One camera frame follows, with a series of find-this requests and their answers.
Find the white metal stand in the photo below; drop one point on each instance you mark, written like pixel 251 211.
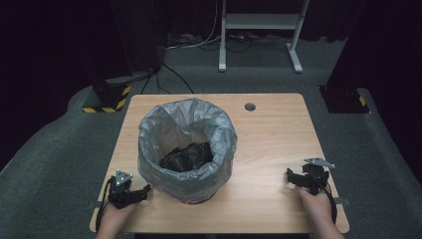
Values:
pixel 262 20

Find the red trash bin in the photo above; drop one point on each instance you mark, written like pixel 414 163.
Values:
pixel 199 200

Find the black crumpled plastic bag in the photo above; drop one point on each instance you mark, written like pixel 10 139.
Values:
pixel 187 157

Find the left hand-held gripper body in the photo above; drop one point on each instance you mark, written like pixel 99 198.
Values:
pixel 120 194

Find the bin with grey plastic liner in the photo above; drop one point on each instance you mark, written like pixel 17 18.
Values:
pixel 185 119

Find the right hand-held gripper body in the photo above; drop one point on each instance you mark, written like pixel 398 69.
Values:
pixel 315 177

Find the person's right hand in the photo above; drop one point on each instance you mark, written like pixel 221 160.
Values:
pixel 315 207

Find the black stand, hazard-striped base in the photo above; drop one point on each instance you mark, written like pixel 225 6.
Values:
pixel 345 98
pixel 107 96

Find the grey table edge clip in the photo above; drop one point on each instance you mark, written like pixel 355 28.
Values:
pixel 342 200
pixel 94 204

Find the person's left hand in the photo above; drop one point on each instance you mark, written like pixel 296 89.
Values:
pixel 114 219

